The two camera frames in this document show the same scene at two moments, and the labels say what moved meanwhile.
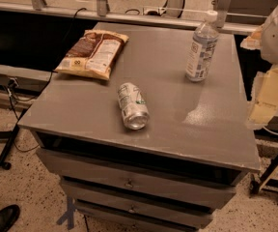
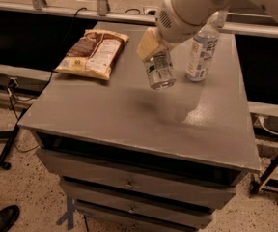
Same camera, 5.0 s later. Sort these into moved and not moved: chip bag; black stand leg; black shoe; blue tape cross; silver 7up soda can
Moved: silver 7up soda can
Not moved: black shoe; blue tape cross; chip bag; black stand leg
